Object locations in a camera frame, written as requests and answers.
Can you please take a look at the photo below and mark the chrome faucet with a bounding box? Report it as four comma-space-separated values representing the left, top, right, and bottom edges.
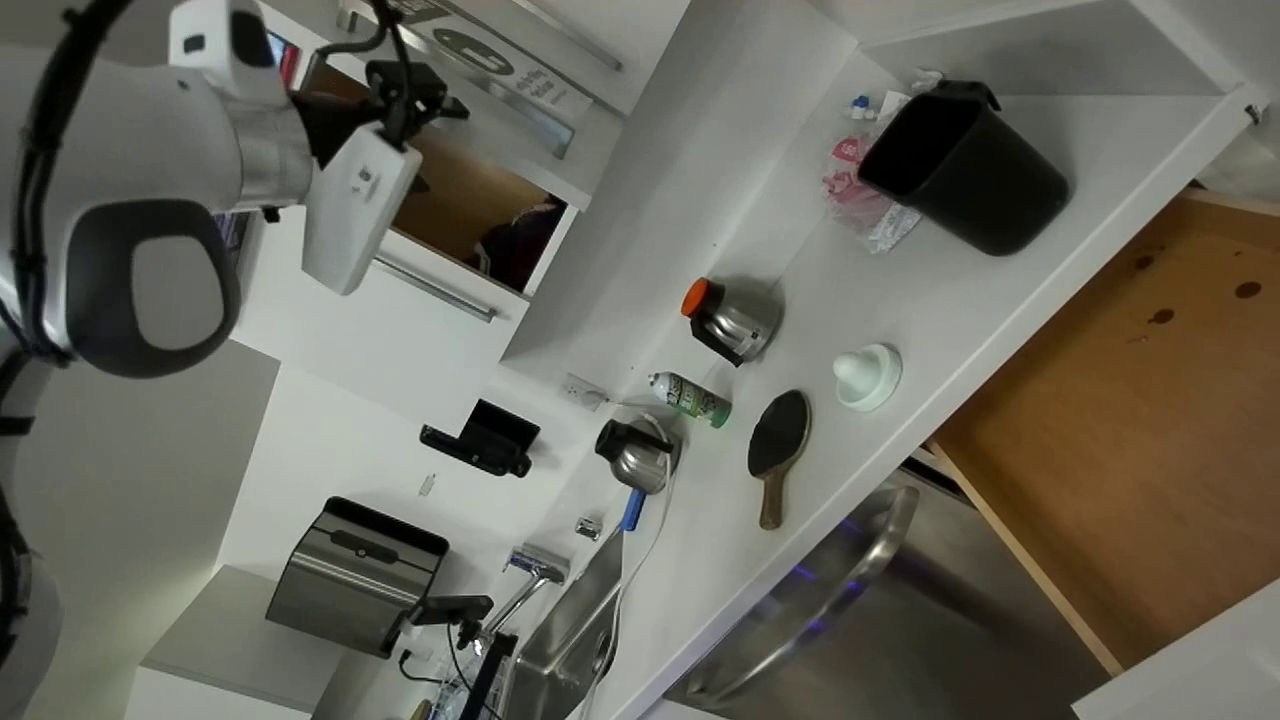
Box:
505, 537, 576, 593

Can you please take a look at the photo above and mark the black landfill bin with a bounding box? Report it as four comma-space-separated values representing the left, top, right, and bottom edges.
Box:
856, 77, 1078, 259

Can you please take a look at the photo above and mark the white green round cap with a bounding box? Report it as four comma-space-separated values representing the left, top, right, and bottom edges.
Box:
830, 336, 908, 418

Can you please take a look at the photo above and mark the thin white cord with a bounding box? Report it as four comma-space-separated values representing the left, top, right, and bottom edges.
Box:
576, 484, 679, 649

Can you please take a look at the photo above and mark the black stand with clamp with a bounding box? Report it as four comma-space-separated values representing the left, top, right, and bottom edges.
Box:
397, 593, 527, 720

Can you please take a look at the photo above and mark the small carafe with orange lid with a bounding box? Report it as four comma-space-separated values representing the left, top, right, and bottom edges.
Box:
675, 272, 788, 373

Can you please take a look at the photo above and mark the plain white cabinet door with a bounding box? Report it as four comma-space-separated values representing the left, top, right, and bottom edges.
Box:
234, 214, 537, 431
532, 0, 698, 98

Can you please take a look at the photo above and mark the stainless steel sink basin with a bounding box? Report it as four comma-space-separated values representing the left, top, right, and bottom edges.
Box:
666, 464, 1116, 720

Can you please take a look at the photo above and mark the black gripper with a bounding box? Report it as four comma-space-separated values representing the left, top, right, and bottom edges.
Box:
357, 53, 473, 153

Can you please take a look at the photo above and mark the green glass jar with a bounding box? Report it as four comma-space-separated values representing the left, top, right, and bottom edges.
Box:
650, 368, 739, 431

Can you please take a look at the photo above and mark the white paper sign green logo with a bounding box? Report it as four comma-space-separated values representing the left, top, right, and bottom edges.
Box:
420, 11, 598, 137

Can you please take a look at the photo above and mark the steel coffee carafe black top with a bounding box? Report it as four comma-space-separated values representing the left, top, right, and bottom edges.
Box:
592, 412, 690, 501

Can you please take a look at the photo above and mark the black wall-mounted dispenser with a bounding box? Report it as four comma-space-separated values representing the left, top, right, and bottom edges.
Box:
418, 396, 545, 484

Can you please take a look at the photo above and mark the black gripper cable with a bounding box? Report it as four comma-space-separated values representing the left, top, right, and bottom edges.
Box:
362, 0, 426, 77

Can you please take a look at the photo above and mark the black wooden-handled paddle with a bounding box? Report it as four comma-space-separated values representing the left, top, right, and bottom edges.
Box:
746, 384, 817, 537

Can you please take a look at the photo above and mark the white cabinet door with sign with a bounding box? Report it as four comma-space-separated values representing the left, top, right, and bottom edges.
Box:
397, 0, 631, 159

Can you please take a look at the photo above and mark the silver toaster appliance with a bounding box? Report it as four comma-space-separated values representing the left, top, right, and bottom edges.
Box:
261, 491, 456, 659

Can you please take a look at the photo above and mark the dark item inside cabinet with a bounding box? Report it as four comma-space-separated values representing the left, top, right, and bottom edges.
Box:
473, 195, 573, 297

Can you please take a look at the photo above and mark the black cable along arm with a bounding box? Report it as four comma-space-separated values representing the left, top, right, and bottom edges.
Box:
9, 0, 141, 368

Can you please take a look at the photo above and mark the small blue object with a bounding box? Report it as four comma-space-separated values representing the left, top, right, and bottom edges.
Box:
622, 484, 657, 537

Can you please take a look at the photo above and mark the pink white plastic package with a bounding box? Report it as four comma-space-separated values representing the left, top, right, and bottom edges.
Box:
821, 86, 928, 255

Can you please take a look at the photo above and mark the steel bar cabinet handle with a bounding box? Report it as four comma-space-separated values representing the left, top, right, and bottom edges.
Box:
448, 82, 584, 159
375, 247, 509, 327
525, 5, 627, 77

